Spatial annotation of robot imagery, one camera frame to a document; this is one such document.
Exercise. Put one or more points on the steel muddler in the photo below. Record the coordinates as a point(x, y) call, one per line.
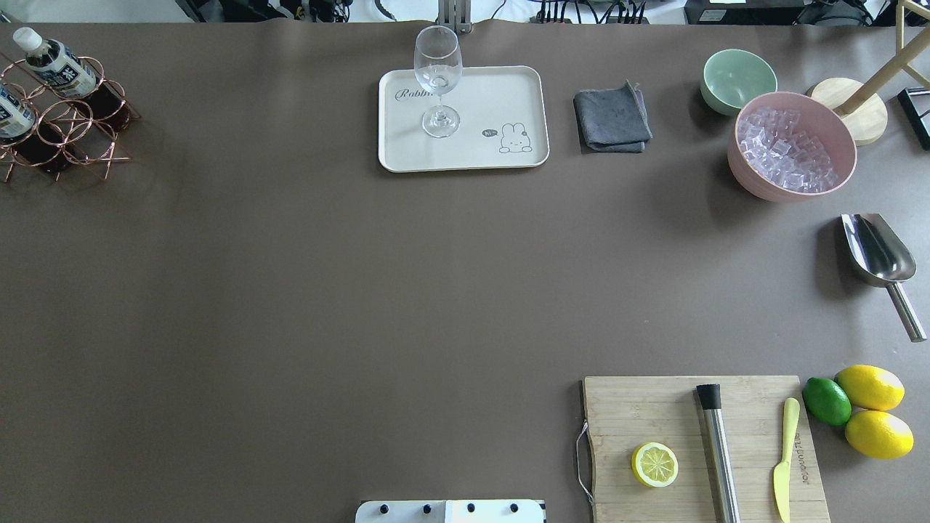
point(712, 409)

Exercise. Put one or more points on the wooden glass stand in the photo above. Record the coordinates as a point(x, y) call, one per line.
point(857, 104)

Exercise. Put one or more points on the grey folded cloth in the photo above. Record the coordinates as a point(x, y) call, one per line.
point(613, 120)

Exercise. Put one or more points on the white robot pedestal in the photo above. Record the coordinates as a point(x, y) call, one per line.
point(467, 510)

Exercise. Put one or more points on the green bowl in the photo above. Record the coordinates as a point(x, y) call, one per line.
point(731, 78)

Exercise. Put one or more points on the metal ice scoop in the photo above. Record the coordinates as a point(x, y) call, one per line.
point(883, 261)

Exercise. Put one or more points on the yellow plastic knife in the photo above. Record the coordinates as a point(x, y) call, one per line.
point(781, 473)

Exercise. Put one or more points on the pink bowl with ice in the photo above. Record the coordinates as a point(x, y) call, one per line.
point(787, 147)

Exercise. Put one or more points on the cream rabbit tray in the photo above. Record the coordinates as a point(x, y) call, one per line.
point(503, 122)

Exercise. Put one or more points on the wooden cutting board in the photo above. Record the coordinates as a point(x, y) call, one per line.
point(624, 412)

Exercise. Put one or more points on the tea bottle middle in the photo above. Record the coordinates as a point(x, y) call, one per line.
point(30, 139)

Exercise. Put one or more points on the tea bottle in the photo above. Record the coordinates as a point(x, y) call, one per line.
point(30, 139)
point(73, 79)

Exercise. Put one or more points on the lemon near board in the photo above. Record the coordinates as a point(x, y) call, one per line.
point(871, 387)

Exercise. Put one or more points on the tea bottle top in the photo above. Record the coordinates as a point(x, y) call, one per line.
point(73, 79)

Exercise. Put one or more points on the clear wine glass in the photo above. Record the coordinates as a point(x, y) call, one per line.
point(438, 68)

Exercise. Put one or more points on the green lime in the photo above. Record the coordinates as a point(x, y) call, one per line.
point(827, 401)

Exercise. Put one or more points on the half lemon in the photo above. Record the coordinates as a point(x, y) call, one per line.
point(654, 464)

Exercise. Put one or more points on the copper wire bottle basket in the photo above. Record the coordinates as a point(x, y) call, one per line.
point(85, 142)

